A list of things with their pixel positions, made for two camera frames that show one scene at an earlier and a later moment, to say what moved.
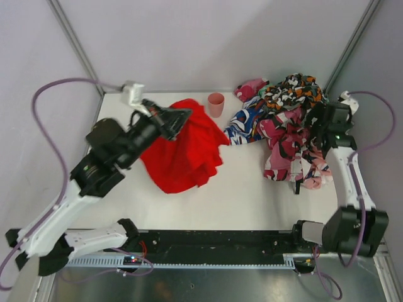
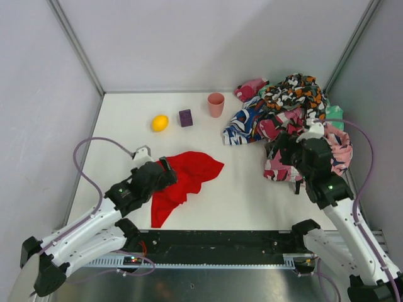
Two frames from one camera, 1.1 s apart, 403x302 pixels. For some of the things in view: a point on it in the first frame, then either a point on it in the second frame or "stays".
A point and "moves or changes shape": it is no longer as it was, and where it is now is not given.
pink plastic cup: (216, 104) stays
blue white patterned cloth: (242, 128) stays
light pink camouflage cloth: (293, 154) moves or changes shape
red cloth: (190, 160) → (192, 168)
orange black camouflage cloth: (295, 91) stays
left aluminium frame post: (73, 40) stays
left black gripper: (162, 120) → (168, 171)
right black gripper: (319, 124) → (284, 150)
